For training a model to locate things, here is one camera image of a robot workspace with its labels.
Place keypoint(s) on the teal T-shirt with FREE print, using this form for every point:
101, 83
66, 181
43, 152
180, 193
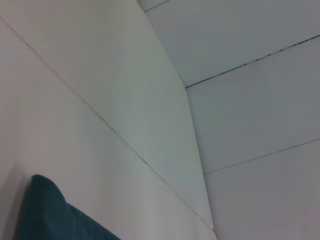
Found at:
50, 215

